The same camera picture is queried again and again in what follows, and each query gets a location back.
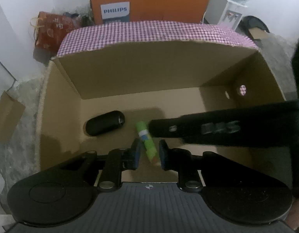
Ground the green glue stick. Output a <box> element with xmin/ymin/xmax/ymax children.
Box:
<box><xmin>136</xmin><ymin>121</ymin><xmax>158</xmax><ymax>163</ymax></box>

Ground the flat cardboard piece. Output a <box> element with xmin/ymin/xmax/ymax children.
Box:
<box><xmin>0</xmin><ymin>90</ymin><xmax>26</xmax><ymax>143</ymax></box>

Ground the black curved object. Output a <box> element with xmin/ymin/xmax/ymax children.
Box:
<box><xmin>239</xmin><ymin>16</ymin><xmax>270</xmax><ymax>40</ymax></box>

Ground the white water dispenser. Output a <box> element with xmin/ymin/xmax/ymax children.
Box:
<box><xmin>206</xmin><ymin>0</ymin><xmax>248</xmax><ymax>30</ymax></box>

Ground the orange product box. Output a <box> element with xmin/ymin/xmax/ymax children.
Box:
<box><xmin>88</xmin><ymin>0</ymin><xmax>210</xmax><ymax>25</ymax></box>

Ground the small cardboard scrap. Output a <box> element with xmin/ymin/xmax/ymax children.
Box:
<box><xmin>248</xmin><ymin>27</ymin><xmax>269</xmax><ymax>40</ymax></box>

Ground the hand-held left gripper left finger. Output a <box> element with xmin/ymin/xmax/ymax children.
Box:
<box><xmin>46</xmin><ymin>139</ymin><xmax>142</xmax><ymax>192</ymax></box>

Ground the cardboard box with checkered cover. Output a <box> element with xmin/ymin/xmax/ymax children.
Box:
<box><xmin>38</xmin><ymin>21</ymin><xmax>288</xmax><ymax>182</ymax></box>

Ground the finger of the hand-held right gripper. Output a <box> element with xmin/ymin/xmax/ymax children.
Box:
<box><xmin>149</xmin><ymin>115</ymin><xmax>189</xmax><ymax>140</ymax></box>

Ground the red patterned gift bag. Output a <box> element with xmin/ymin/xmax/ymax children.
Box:
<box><xmin>30</xmin><ymin>11</ymin><xmax>76</xmax><ymax>54</ymax></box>

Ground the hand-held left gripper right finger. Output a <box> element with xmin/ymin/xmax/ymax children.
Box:
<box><xmin>159</xmin><ymin>140</ymin><xmax>261</xmax><ymax>192</ymax></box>

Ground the person's right forearm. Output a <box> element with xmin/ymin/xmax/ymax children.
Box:
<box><xmin>285</xmin><ymin>194</ymin><xmax>299</xmax><ymax>231</ymax></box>

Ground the black capsule-shaped case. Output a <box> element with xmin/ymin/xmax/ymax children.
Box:
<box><xmin>85</xmin><ymin>111</ymin><xmax>126</xmax><ymax>136</ymax></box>

